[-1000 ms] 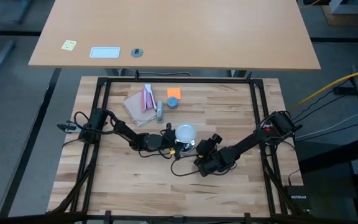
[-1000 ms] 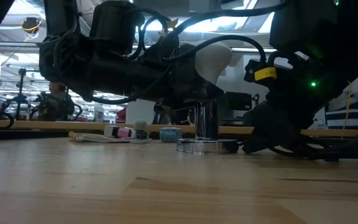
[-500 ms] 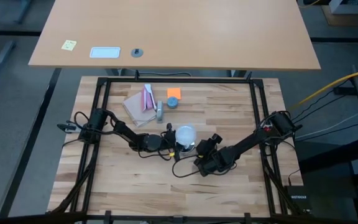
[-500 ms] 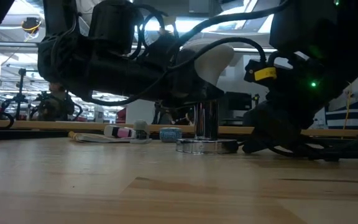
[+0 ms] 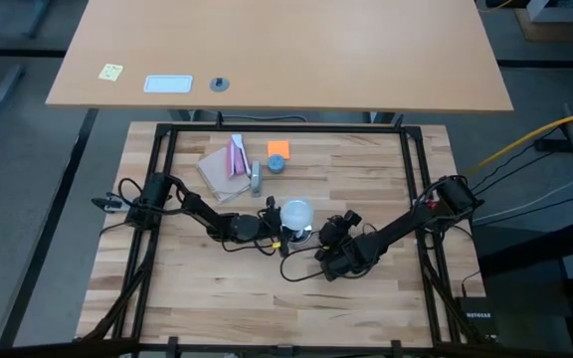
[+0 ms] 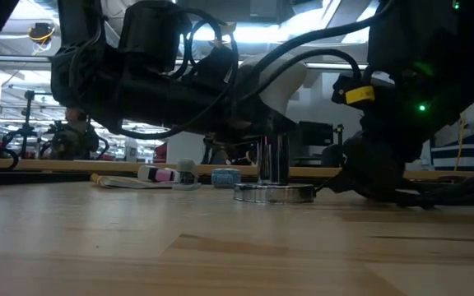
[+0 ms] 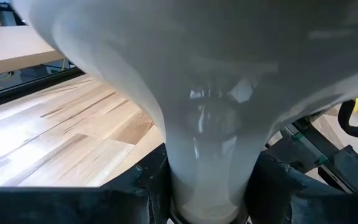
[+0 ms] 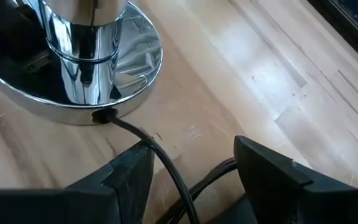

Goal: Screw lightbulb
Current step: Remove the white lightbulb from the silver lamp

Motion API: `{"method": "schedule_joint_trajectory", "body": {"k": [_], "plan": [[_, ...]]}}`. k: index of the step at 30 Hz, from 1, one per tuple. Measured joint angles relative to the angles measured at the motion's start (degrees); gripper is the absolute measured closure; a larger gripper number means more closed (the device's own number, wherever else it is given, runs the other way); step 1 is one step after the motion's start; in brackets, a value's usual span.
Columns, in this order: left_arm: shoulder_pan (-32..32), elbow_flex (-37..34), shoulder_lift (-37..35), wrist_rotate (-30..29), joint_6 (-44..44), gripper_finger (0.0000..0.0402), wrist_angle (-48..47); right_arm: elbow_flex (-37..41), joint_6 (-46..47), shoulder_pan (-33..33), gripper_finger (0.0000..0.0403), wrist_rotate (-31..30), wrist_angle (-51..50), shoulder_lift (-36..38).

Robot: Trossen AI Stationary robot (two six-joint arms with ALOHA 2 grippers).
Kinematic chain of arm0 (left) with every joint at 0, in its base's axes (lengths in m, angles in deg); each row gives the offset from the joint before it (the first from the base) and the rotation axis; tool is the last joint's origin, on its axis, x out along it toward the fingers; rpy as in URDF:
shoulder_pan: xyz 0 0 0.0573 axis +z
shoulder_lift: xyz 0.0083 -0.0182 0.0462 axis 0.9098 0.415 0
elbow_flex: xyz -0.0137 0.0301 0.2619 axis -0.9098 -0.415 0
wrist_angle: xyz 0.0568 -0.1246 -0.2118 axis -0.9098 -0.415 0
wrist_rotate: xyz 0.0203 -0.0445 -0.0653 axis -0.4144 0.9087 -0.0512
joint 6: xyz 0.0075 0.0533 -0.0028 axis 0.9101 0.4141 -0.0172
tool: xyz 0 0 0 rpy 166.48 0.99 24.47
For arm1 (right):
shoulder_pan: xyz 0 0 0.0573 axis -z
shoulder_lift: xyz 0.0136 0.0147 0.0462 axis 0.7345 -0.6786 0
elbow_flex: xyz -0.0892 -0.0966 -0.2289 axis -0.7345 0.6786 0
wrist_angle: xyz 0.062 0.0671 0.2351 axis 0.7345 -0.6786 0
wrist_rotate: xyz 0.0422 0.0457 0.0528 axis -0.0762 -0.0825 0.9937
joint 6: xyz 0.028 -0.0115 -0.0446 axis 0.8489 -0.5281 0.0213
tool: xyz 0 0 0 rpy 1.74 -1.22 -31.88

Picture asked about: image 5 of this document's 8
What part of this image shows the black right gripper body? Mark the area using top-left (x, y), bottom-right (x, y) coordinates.
top-left (314, 214), bottom-right (352, 255)

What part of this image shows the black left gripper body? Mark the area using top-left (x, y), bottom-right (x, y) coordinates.
top-left (259, 206), bottom-right (284, 240)

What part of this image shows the chrome lamp socket base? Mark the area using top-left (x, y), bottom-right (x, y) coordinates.
top-left (285, 224), bottom-right (314, 247)

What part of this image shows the white lightbulb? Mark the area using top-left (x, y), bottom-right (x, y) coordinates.
top-left (280, 198), bottom-right (315, 233)

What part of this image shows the blue round cap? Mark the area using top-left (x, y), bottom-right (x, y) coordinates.
top-left (266, 153), bottom-right (287, 175)

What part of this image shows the pink stapler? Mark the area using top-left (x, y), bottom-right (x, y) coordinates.
top-left (225, 133), bottom-right (252, 180)

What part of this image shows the brown spiral notebook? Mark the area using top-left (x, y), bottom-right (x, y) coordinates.
top-left (195, 146), bottom-right (254, 205)

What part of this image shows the orange sticky note pad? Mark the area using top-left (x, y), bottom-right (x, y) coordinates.
top-left (267, 139), bottom-right (291, 161)

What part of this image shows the beige wooden desk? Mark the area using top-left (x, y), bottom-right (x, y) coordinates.
top-left (46, 0), bottom-right (515, 113)

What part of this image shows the yellow sticky note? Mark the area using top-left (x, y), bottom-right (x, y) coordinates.
top-left (97, 63), bottom-right (124, 83)

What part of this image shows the brown cardboard box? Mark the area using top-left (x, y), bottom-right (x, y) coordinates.
top-left (513, 7), bottom-right (573, 44)

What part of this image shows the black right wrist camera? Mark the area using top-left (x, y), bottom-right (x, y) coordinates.
top-left (341, 209), bottom-right (363, 229)

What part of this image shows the black lamp power cord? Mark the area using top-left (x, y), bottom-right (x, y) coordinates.
top-left (274, 241), bottom-right (328, 283)

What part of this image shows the black metal table frame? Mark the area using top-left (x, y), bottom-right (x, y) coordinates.
top-left (75, 112), bottom-right (472, 358)

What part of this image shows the grey left arm base plate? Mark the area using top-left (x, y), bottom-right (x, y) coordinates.
top-left (91, 196), bottom-right (129, 214)

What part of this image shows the black Netgear network switch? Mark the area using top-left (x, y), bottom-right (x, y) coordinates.
top-left (454, 295), bottom-right (499, 340)

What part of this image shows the white floor cable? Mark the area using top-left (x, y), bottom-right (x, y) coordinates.
top-left (473, 178), bottom-right (573, 223)

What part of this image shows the yellow cable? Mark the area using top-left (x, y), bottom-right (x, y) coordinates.
top-left (465, 105), bottom-right (573, 176)

